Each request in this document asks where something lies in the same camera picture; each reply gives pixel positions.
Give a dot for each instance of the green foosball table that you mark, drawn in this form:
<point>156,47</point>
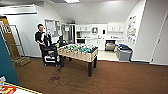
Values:
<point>78,53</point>

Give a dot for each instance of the brown cardboard box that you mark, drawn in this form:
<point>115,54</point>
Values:
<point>22,61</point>

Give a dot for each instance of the black built-in microwave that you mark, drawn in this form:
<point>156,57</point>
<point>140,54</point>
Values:
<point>80,41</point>

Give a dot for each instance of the notice board with posters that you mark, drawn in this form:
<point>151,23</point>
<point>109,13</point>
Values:
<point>131,30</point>

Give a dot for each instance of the black wheeled cart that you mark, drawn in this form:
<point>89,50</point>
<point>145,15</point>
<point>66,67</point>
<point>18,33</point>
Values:
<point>50,55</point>

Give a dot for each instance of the grey arcade machine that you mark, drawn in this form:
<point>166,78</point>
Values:
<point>54,26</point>

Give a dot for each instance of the white two-door base cabinet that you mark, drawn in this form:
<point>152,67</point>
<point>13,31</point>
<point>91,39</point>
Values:
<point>96,44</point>

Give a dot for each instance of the white door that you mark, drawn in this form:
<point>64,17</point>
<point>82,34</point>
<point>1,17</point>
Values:
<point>160,40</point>

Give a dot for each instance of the grey trash bin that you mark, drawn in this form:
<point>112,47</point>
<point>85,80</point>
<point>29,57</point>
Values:
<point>123,47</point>
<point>125,55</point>

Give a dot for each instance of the brown wooden door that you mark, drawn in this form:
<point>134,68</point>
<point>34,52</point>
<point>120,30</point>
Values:
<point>8,40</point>

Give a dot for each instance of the person in dark clothes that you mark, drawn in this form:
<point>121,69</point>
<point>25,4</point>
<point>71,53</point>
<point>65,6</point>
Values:
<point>40,36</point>

